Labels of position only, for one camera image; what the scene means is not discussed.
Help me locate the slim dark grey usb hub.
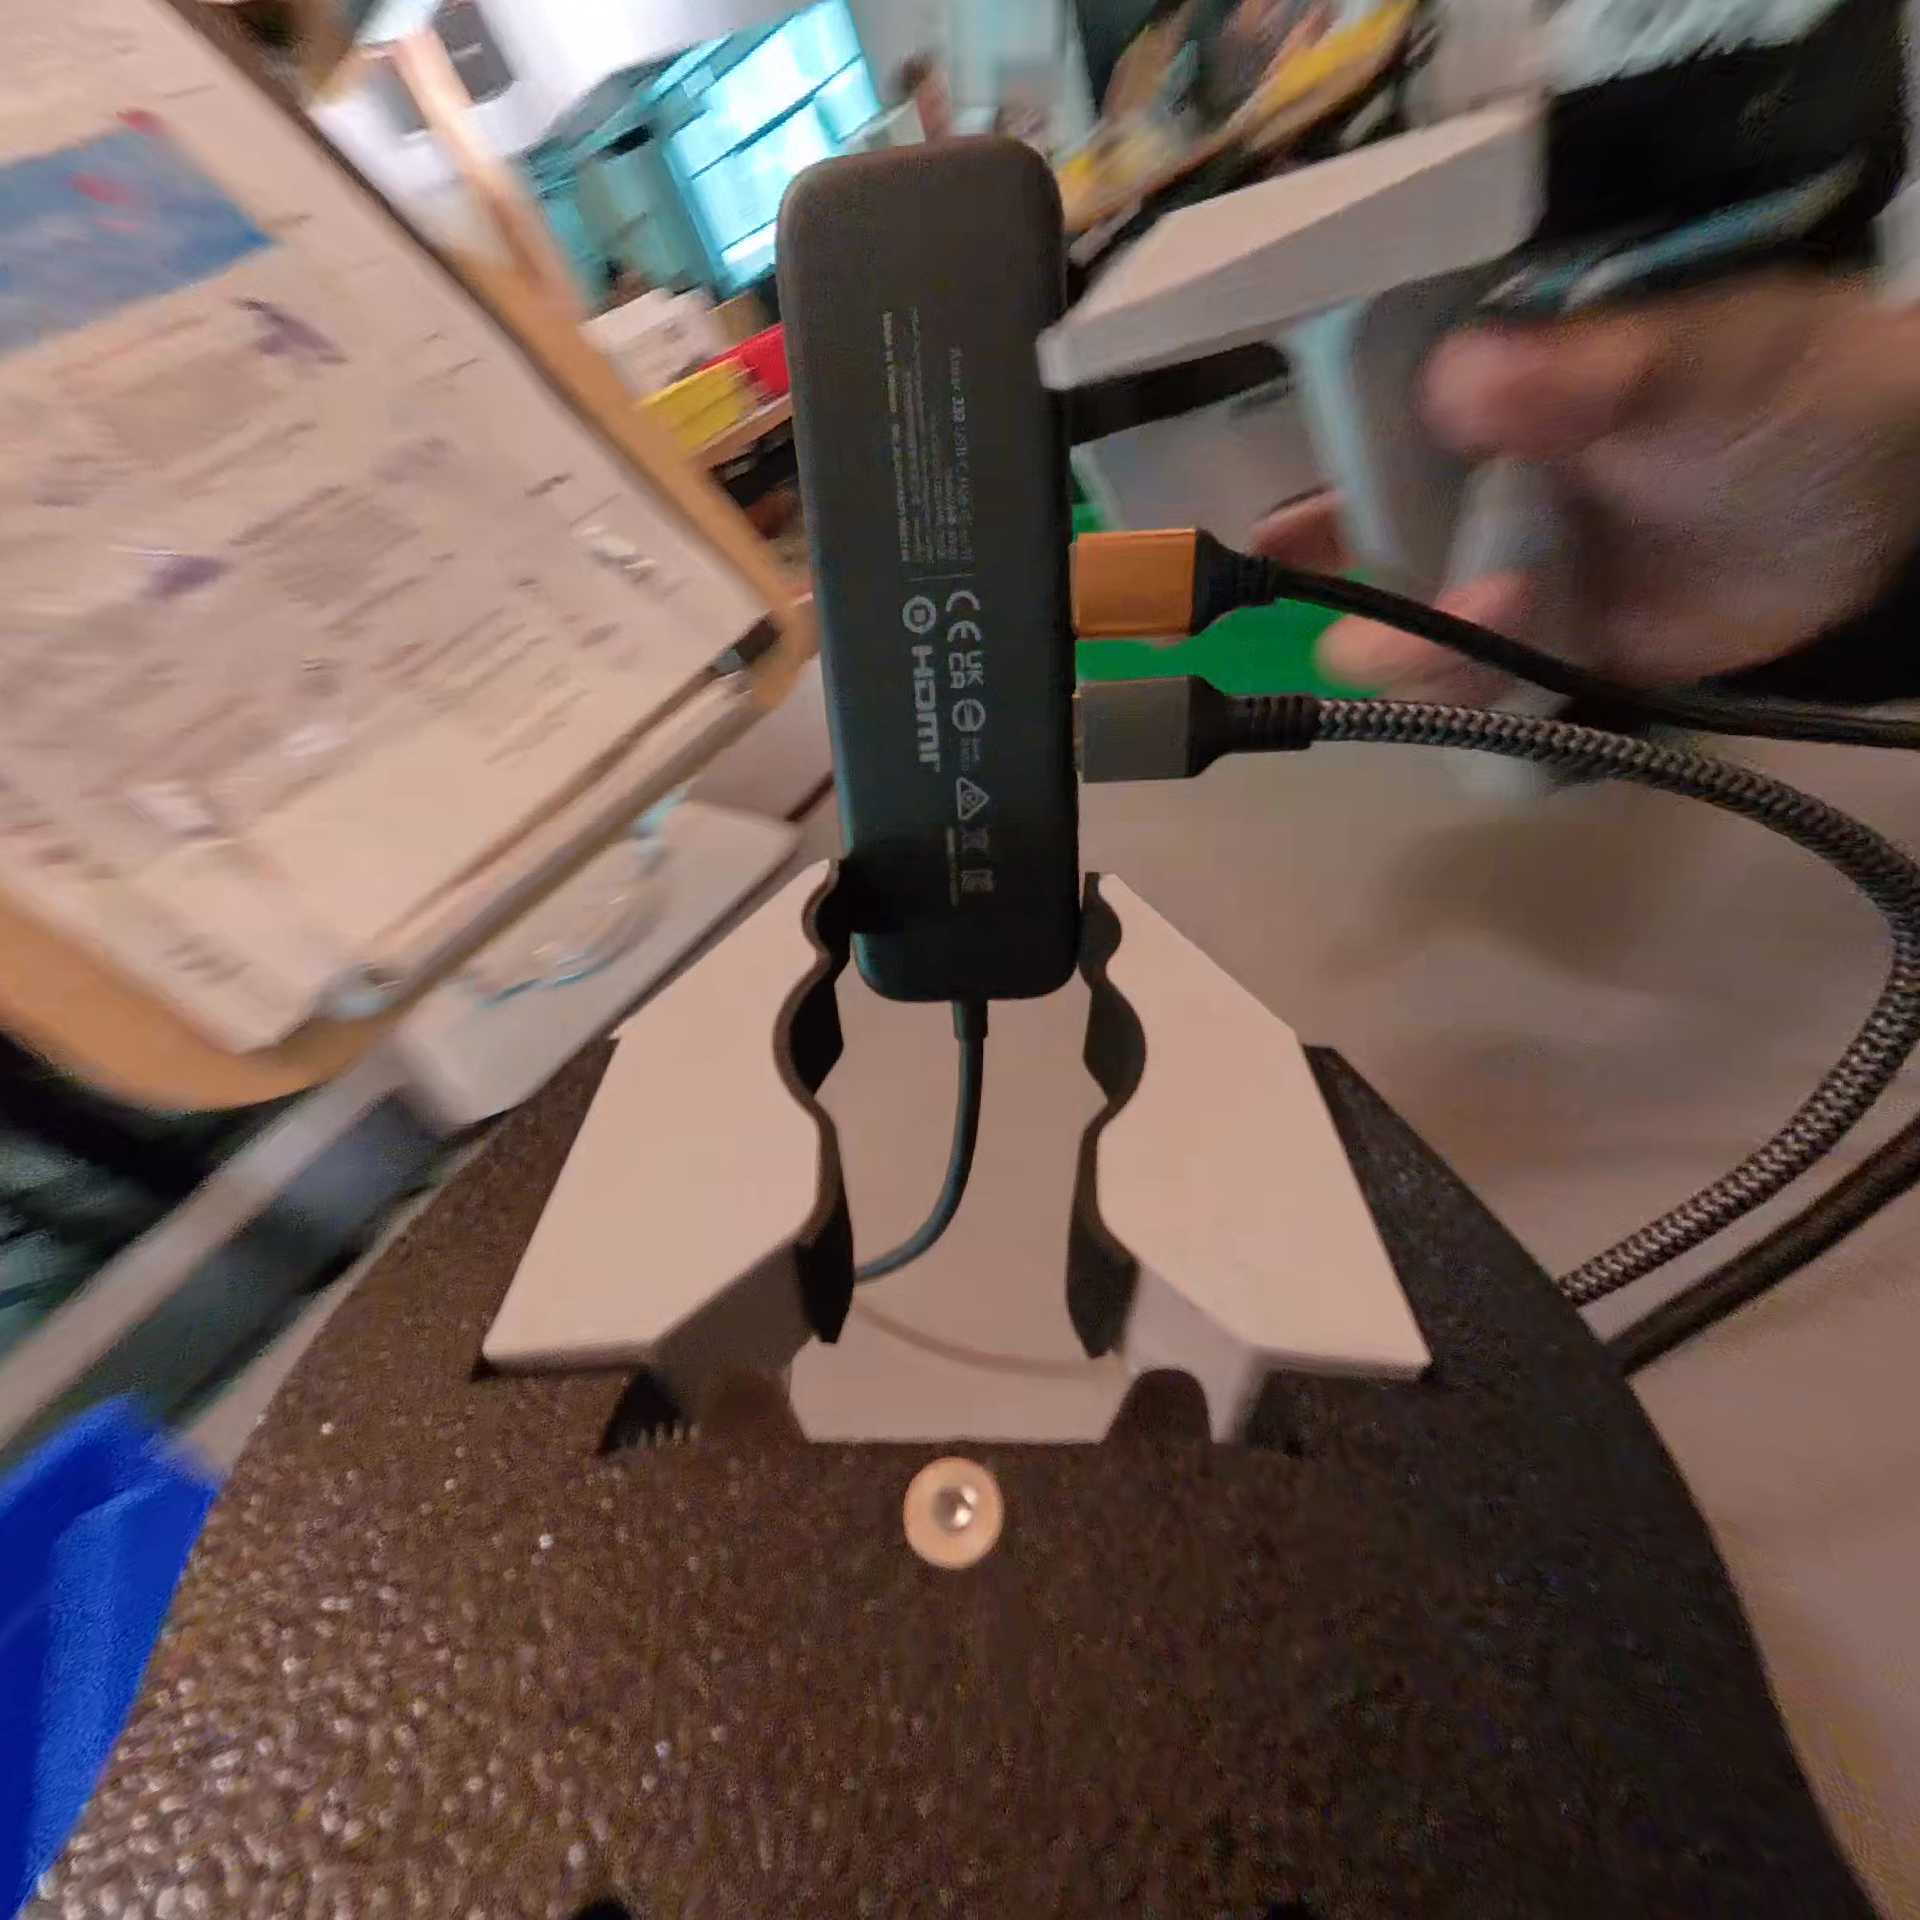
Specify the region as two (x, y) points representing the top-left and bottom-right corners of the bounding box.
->
(774, 134), (1086, 1284)

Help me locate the green plastic bin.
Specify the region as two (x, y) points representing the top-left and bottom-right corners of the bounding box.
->
(1068, 451), (1359, 704)

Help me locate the wooden document stand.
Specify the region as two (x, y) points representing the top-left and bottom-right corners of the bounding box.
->
(0, 0), (826, 1115)

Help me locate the grey braided usb cable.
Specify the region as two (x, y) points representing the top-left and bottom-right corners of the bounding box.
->
(1076, 674), (1920, 1308)

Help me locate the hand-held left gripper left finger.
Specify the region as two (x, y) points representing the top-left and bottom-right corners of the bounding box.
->
(480, 861), (858, 1440)

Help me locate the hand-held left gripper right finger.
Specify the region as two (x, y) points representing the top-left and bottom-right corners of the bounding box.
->
(1066, 872), (1432, 1444)

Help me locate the white printed box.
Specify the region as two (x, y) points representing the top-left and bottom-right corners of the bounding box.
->
(592, 292), (724, 395)

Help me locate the person's right hand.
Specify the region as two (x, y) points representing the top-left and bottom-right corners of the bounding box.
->
(1252, 277), (1920, 689)

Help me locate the printed instruction sheet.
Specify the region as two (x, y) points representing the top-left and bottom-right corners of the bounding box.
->
(0, 0), (759, 1052)

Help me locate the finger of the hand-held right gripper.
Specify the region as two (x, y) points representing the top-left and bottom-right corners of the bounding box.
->
(1038, 102), (1555, 589)

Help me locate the yellow plastic bin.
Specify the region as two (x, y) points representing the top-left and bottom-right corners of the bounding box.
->
(643, 360), (755, 452)

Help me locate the black cable with orange plugs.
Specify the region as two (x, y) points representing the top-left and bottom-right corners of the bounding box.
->
(1071, 528), (1920, 1370)

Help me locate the blue plastic bin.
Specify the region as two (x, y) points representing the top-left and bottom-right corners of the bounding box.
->
(0, 1394), (227, 1920)

